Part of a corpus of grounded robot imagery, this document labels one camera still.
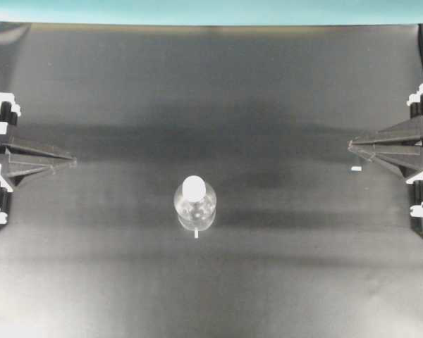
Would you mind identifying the clear plastic bottle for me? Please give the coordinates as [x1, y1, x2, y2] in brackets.
[173, 181, 217, 232]

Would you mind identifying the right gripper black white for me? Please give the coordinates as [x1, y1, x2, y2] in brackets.
[348, 84, 423, 217]

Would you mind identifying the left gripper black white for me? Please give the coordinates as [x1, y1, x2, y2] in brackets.
[0, 92, 76, 225]

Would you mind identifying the white bottle cap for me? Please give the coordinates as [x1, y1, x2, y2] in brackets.
[181, 175, 207, 203]

